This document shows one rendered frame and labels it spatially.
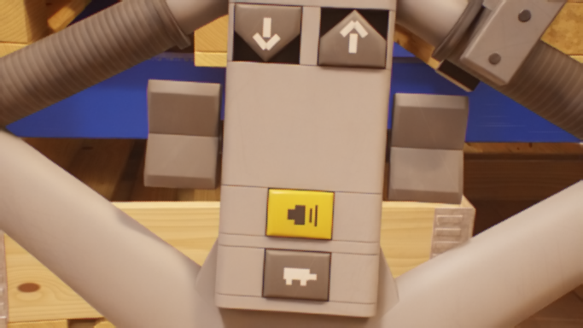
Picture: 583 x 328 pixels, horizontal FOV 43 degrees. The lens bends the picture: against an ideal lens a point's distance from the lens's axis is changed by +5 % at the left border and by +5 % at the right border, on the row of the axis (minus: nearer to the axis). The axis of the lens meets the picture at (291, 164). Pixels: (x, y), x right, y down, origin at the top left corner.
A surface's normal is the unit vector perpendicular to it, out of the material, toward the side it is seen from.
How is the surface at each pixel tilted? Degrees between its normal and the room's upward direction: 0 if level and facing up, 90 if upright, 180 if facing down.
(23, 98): 104
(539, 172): 90
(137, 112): 90
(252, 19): 74
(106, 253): 69
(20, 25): 90
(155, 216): 90
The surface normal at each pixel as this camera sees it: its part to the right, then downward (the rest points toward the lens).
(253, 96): -0.04, 0.06
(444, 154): -0.01, -0.23
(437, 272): -0.24, -0.31
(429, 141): -0.05, 0.35
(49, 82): 0.22, 0.55
